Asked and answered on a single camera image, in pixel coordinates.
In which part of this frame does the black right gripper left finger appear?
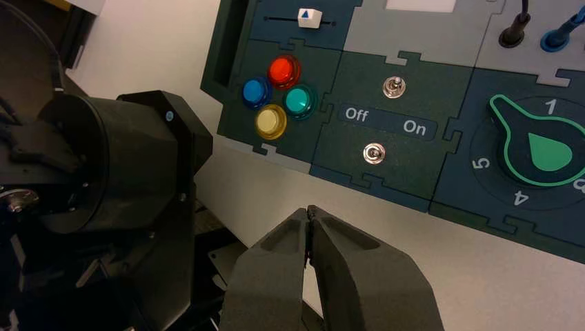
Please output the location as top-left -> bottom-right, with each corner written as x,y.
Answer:
219,208 -> 315,331

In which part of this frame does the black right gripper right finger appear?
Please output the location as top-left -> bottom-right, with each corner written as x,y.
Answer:
307,205 -> 445,331

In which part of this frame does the blue grey control panel box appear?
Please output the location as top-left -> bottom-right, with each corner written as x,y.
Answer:
200,0 -> 585,265

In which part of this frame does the yellow round push button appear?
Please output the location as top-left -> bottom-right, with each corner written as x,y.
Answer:
254,103 -> 288,141

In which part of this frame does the teal round push button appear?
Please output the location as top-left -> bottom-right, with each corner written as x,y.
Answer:
282,83 -> 318,121

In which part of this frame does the blue round push button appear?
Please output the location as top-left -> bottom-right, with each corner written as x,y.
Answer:
241,77 -> 274,110

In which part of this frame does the red round push button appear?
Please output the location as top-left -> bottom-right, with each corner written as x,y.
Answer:
267,54 -> 302,90

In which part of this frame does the dark rotary knob green rim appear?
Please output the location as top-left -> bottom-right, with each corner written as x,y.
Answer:
488,94 -> 585,188

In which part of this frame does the white slider knob blue triangle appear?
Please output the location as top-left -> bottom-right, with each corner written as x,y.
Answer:
297,8 -> 324,30

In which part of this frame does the black banana plug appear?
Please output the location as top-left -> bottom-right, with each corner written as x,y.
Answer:
498,0 -> 532,49

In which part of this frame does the blue banana plug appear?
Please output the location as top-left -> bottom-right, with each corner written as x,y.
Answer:
539,4 -> 585,53

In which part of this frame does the silver metal toggle switch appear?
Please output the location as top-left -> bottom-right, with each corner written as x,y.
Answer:
362,143 -> 386,166
382,76 -> 407,99

